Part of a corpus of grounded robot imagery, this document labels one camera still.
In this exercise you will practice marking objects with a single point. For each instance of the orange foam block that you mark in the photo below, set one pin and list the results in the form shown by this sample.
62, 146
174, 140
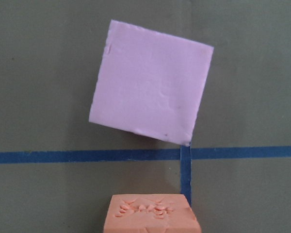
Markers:
150, 213

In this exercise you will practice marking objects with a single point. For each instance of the light pink foam block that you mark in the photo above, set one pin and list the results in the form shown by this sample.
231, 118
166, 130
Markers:
150, 83

